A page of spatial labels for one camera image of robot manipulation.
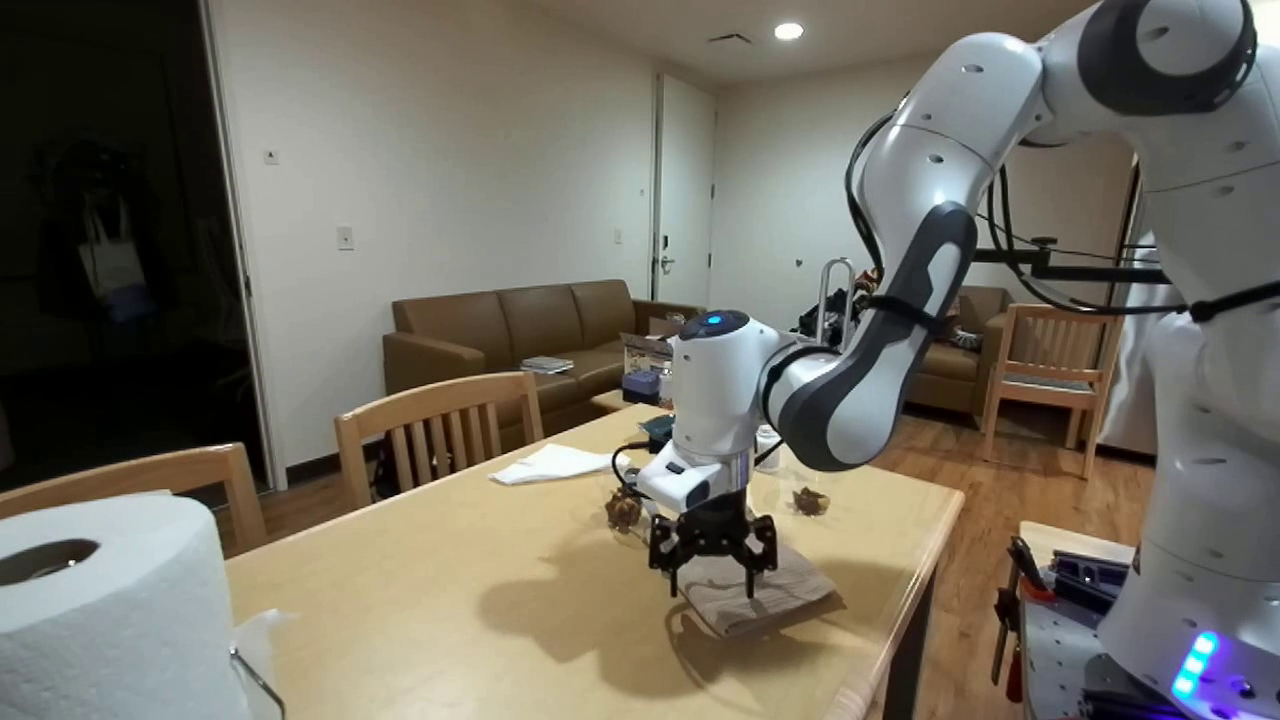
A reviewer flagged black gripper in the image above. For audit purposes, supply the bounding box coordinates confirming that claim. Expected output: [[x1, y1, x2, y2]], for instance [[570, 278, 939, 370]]
[[651, 494, 777, 600]]

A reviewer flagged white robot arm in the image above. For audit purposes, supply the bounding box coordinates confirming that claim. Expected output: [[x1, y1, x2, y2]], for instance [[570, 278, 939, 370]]
[[635, 0, 1280, 720]]

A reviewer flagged white paper towel roll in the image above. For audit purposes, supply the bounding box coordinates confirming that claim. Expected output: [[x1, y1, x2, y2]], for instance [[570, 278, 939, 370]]
[[0, 494, 247, 720]]

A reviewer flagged clear cup with nuts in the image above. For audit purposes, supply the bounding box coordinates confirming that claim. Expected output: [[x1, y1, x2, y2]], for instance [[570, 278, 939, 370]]
[[603, 488, 641, 531]]

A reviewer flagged small brown snack cup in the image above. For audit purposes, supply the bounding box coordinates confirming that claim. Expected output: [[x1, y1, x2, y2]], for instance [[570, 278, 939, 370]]
[[792, 488, 830, 518]]

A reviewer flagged blue bowl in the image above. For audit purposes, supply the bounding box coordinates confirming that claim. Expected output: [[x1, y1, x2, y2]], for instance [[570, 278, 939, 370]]
[[641, 417, 675, 449]]

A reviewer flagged white napkin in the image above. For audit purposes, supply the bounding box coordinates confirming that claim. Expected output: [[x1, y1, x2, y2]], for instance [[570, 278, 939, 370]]
[[498, 446, 609, 485]]

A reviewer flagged tissue box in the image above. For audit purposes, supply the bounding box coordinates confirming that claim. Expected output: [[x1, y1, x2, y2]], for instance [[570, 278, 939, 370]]
[[621, 337, 673, 404]]

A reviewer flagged brown leather sofa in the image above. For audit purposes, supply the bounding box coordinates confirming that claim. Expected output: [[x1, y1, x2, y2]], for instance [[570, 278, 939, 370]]
[[386, 281, 698, 431]]

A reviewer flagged brown armchair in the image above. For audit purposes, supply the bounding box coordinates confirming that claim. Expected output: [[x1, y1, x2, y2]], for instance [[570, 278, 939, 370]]
[[909, 284, 1011, 417]]

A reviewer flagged far wooden chair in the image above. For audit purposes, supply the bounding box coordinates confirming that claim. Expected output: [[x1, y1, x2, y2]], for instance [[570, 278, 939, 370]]
[[335, 374, 543, 507]]

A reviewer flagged cluttered tool tray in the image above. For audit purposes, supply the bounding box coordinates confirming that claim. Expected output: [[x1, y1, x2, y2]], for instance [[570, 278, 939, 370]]
[[993, 520, 1164, 720]]

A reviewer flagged wooden side chair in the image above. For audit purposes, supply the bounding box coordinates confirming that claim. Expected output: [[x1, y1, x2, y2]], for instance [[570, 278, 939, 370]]
[[982, 305, 1119, 472]]

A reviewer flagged white door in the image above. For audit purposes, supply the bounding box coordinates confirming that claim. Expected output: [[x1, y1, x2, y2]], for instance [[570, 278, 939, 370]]
[[651, 75, 713, 305]]

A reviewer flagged near wooden chair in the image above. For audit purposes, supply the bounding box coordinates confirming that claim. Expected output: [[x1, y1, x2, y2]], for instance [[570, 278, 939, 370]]
[[0, 441, 269, 554]]

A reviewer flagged black camera boom stand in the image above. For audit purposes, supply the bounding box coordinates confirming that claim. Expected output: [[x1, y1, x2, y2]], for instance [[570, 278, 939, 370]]
[[975, 238, 1167, 318]]

